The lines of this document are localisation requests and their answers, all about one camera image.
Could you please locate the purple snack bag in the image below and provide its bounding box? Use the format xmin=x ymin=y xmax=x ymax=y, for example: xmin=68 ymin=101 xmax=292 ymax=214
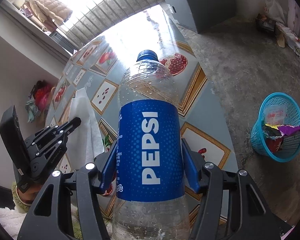
xmin=277 ymin=125 xmax=300 ymax=137

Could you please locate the grey cabinet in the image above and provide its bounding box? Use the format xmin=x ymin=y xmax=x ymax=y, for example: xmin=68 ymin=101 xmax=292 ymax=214
xmin=165 ymin=0 xmax=237 ymax=33

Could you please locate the white tissue sheet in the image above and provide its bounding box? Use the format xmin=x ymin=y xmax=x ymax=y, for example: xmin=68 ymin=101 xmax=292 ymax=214
xmin=66 ymin=88 xmax=104 ymax=170

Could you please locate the yellow snack wrapper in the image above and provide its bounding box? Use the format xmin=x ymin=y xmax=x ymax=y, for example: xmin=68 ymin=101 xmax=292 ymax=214
xmin=262 ymin=124 xmax=282 ymax=140

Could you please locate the beige quilted jacket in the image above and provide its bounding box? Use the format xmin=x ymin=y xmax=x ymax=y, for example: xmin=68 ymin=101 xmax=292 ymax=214
xmin=27 ymin=0 xmax=72 ymax=25

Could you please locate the person's left hand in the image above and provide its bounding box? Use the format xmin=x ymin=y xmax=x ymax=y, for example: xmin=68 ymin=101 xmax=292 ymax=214
xmin=16 ymin=184 xmax=42 ymax=204

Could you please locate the Pepsi plastic bottle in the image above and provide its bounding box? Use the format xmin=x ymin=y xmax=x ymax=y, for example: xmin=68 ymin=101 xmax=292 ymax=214
xmin=113 ymin=50 xmax=190 ymax=239

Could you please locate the blue mesh trash basket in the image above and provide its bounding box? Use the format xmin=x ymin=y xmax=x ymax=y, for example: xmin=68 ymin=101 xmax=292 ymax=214
xmin=250 ymin=92 xmax=300 ymax=163

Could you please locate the floor clutter pile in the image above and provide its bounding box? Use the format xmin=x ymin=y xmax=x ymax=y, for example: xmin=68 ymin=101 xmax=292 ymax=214
xmin=255 ymin=0 xmax=300 ymax=59

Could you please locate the pink flat box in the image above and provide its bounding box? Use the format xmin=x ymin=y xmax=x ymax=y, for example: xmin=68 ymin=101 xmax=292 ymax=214
xmin=287 ymin=0 xmax=300 ymax=37

